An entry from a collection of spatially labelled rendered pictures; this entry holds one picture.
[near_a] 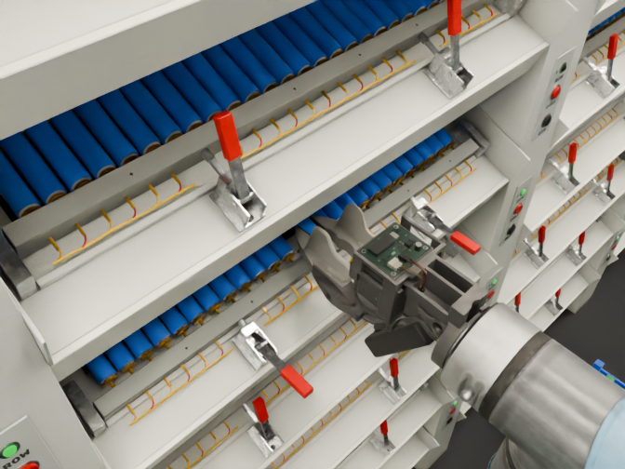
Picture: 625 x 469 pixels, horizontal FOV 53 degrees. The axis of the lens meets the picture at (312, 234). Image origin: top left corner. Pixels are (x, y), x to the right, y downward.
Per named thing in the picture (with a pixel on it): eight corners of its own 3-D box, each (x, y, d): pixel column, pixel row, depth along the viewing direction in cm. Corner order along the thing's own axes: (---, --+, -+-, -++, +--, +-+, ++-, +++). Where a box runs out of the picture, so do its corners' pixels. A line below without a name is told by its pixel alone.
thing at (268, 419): (468, 287, 103) (512, 251, 92) (155, 562, 74) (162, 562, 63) (386, 195, 107) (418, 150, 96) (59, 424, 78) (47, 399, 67)
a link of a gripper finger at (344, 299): (333, 246, 65) (401, 291, 61) (332, 257, 66) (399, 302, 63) (302, 272, 63) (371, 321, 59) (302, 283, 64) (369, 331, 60)
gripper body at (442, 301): (400, 208, 61) (505, 281, 55) (390, 265, 67) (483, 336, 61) (345, 249, 57) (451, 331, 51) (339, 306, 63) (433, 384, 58)
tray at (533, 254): (631, 183, 151) (673, 151, 140) (479, 327, 122) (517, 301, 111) (569, 123, 155) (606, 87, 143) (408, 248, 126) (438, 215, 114)
